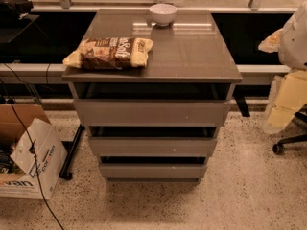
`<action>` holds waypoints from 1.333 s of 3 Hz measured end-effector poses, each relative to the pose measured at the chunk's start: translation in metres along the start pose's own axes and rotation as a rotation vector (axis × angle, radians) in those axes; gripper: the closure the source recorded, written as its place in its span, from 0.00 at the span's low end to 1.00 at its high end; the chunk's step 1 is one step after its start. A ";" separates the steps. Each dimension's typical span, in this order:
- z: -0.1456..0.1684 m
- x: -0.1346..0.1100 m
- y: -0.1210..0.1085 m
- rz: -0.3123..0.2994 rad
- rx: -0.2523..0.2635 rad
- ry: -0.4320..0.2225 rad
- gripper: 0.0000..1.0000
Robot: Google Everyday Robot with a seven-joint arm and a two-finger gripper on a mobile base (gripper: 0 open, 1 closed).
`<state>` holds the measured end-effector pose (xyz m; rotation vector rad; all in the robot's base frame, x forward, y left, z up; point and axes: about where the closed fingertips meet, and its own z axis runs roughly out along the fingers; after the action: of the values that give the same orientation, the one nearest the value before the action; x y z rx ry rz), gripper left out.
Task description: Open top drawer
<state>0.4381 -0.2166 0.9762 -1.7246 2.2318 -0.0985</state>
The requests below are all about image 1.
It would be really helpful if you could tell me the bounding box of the white ceramic bowl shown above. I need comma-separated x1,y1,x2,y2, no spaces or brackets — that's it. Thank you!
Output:
150,3,177,26

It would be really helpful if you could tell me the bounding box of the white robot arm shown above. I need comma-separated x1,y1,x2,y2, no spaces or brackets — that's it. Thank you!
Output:
258,2,307,134

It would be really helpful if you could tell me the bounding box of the grey drawer cabinet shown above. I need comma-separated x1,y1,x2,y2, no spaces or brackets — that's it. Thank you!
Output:
62,10,242,182

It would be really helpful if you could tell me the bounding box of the grey middle drawer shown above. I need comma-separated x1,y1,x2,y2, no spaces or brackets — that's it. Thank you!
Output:
89,137,217,157

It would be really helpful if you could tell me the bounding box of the black office chair base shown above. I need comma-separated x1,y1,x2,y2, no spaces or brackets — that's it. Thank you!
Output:
272,112,307,155

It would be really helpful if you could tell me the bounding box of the grey bottom drawer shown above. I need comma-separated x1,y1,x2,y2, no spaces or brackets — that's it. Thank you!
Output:
99,164,207,179

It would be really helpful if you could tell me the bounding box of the brown snack chip bag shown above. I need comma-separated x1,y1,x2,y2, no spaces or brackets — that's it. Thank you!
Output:
63,37,154,70

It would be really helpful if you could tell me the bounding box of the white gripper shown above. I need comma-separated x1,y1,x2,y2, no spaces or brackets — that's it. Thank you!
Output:
262,70,307,134

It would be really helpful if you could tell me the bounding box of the white cardboard box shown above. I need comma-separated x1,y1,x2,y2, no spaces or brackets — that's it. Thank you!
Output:
0,103,67,199

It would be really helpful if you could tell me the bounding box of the black power cable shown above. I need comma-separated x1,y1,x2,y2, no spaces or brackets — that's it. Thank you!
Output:
0,62,65,230

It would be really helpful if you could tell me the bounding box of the black table leg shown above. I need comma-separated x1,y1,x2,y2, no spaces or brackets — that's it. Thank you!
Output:
59,125,84,180

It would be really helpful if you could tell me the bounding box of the grey drawer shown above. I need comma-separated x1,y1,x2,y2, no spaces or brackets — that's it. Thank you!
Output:
99,164,207,179
74,99,230,127
89,137,217,157

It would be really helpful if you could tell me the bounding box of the grey top drawer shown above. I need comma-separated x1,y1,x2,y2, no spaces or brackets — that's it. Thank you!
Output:
74,99,230,127

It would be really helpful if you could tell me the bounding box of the black bag on shelf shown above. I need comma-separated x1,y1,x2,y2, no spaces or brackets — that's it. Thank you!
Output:
0,0,34,23

